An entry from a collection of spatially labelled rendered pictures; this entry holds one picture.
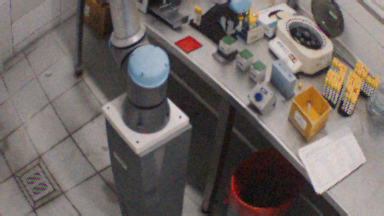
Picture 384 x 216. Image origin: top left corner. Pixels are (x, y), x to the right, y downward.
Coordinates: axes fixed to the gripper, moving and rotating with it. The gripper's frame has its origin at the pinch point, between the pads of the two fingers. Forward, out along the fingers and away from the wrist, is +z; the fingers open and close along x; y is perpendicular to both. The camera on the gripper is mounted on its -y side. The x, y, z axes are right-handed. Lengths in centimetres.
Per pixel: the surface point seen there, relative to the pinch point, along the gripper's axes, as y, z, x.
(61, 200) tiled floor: -71, 100, 36
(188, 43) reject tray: -5.2, 12.5, 12.2
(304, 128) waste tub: -1.6, 8.4, -42.8
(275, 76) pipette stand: 4.9, 7.3, -20.1
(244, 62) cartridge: 0.0, 7.6, -9.1
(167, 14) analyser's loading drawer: -4.1, 6.8, 26.3
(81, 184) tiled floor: -50, 100, 38
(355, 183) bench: 3, 13, -79
